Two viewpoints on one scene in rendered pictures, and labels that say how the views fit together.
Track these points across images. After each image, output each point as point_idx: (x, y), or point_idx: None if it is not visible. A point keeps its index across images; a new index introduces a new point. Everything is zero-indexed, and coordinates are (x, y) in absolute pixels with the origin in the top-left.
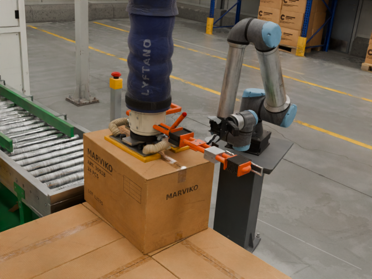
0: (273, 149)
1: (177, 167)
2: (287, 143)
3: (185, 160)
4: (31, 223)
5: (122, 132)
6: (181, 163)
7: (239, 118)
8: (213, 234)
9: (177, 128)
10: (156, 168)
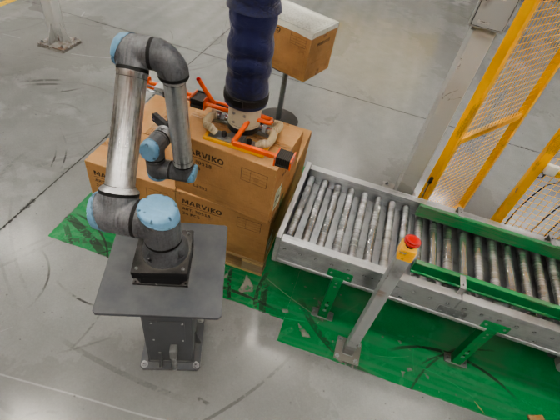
0: (125, 271)
1: (197, 113)
2: (102, 303)
3: (195, 122)
4: (299, 152)
5: (277, 143)
6: (197, 118)
7: (157, 127)
8: (167, 182)
9: (206, 97)
10: (212, 108)
